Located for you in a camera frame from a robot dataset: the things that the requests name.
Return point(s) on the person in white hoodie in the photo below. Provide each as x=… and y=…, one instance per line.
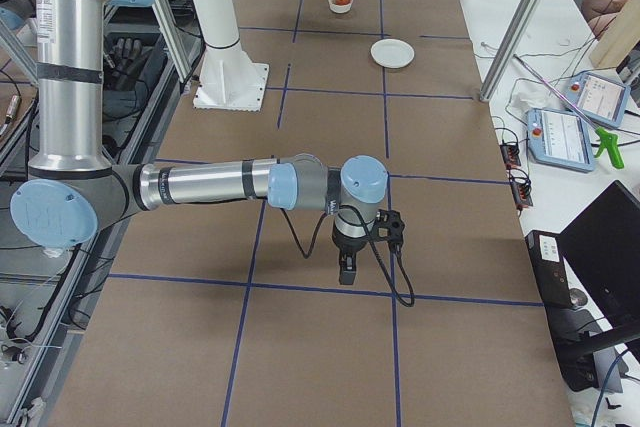
x=599, y=14

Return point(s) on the black laptop computer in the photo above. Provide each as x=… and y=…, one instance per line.
x=601, y=246

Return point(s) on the black electronics box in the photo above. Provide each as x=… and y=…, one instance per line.
x=584, y=351

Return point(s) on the white crumpled tissue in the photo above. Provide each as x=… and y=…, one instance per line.
x=526, y=100

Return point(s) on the wooden beam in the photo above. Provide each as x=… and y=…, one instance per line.
x=619, y=38

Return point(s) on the white camera stand column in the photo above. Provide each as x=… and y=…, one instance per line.
x=228, y=78

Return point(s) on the aluminium frame post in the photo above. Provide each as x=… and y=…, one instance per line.
x=507, y=48

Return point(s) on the red circuit board upper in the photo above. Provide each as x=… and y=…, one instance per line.
x=510, y=153

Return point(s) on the blue teach pendant far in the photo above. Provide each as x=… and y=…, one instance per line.
x=600, y=98

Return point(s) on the red circuit board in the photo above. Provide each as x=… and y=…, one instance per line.
x=521, y=191
x=510, y=153

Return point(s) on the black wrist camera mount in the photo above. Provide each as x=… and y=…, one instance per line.
x=389, y=227

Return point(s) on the white round plate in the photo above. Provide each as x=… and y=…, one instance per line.
x=392, y=53

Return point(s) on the red circuit board lower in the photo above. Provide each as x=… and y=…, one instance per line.
x=521, y=191

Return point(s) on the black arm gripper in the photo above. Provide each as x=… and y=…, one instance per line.
x=347, y=247

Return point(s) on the white bowl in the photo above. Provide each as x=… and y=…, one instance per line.
x=340, y=6

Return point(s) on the blue teach pendant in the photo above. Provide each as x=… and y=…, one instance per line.
x=600, y=98
x=559, y=138

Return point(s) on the silver grabber stick tool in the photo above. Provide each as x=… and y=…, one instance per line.
x=608, y=140

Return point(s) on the blue teach pendant near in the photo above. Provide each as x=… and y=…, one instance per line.
x=559, y=138

